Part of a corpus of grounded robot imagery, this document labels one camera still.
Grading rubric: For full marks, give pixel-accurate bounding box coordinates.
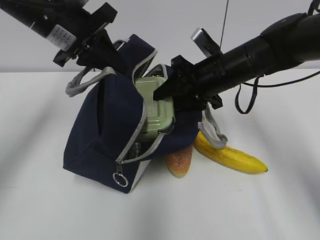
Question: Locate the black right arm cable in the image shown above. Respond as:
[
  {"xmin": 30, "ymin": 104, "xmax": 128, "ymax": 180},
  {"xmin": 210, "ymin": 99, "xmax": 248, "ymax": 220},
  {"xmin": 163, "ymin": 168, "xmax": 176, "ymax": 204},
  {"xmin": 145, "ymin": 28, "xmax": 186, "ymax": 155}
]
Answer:
[{"xmin": 234, "ymin": 67, "xmax": 320, "ymax": 114}]

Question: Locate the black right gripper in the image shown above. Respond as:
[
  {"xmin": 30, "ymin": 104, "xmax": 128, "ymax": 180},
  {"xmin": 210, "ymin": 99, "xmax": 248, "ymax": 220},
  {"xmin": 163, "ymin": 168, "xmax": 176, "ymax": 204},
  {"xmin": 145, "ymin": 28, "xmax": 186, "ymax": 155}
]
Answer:
[{"xmin": 153, "ymin": 55, "xmax": 223, "ymax": 111}]

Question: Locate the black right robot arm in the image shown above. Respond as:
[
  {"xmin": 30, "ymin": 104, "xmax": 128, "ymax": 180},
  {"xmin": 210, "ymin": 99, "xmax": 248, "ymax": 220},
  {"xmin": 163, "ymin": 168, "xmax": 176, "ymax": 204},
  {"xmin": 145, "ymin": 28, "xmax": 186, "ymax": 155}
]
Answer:
[{"xmin": 153, "ymin": 0, "xmax": 320, "ymax": 111}]

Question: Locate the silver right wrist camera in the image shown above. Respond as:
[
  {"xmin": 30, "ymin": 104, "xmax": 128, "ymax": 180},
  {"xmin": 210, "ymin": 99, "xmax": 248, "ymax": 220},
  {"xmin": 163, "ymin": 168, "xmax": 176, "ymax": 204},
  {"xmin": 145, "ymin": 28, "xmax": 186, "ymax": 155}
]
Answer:
[{"xmin": 191, "ymin": 28, "xmax": 222, "ymax": 58}]

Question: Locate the navy blue lunch bag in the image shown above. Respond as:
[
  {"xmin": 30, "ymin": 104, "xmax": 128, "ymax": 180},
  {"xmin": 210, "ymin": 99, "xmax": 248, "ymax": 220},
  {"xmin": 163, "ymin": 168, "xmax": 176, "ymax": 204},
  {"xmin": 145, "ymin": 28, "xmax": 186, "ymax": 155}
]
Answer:
[{"xmin": 63, "ymin": 34, "xmax": 203, "ymax": 194}]

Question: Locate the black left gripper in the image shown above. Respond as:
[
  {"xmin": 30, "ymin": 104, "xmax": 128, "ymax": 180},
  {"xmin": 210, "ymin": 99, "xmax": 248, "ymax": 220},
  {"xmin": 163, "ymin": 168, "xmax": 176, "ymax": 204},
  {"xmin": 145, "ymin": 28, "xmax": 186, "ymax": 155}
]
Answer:
[{"xmin": 53, "ymin": 2, "xmax": 127, "ymax": 74}]

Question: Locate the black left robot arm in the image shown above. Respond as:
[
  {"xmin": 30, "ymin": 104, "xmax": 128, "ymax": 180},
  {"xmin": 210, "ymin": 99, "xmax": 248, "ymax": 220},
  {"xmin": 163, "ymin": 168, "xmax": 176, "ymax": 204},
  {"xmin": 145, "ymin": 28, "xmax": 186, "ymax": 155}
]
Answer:
[{"xmin": 0, "ymin": 0, "xmax": 128, "ymax": 74}]

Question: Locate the brown bread roll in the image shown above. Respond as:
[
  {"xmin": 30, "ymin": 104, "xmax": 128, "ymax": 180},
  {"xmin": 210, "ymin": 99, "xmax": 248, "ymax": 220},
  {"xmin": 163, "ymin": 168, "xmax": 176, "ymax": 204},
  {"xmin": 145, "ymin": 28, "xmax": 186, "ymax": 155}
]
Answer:
[{"xmin": 165, "ymin": 145, "xmax": 193, "ymax": 178}]

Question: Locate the green lidded lunch box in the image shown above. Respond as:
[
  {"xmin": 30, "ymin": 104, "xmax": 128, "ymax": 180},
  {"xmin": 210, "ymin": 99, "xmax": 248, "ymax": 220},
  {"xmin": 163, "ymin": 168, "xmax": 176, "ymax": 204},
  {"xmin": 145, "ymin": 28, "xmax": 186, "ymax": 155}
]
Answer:
[{"xmin": 135, "ymin": 76, "xmax": 175, "ymax": 142}]

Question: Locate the yellow banana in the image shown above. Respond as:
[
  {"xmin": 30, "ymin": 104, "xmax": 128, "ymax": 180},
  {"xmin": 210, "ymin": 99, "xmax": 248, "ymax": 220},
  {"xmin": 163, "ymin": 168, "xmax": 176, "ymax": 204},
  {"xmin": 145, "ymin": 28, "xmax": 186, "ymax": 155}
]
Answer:
[{"xmin": 193, "ymin": 117, "xmax": 268, "ymax": 174}]

